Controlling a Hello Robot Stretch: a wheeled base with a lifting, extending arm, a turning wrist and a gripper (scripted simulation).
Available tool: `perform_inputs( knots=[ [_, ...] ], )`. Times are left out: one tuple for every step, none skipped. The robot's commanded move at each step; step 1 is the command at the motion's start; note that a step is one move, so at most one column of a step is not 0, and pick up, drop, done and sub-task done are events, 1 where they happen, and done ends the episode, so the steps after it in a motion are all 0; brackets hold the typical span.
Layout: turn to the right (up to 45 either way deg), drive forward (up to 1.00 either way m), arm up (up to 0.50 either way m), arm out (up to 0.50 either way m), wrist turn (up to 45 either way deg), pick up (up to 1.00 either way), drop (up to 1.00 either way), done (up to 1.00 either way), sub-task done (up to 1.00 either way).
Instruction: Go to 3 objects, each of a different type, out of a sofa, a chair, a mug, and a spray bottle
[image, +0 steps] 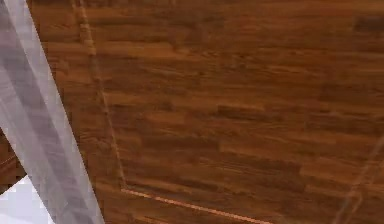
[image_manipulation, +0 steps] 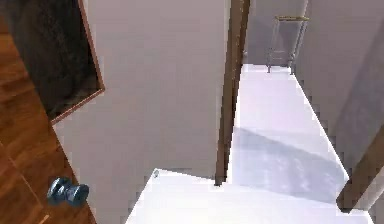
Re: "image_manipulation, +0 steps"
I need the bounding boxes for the blue-grey round door knob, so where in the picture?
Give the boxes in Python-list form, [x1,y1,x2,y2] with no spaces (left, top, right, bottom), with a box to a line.
[46,177,90,207]

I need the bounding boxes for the brown wooden room door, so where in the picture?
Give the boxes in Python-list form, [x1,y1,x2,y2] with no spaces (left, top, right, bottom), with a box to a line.
[0,13,98,224]

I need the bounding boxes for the grey metal frame table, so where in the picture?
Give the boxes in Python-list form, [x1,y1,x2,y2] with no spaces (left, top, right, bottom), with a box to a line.
[266,14,310,75]

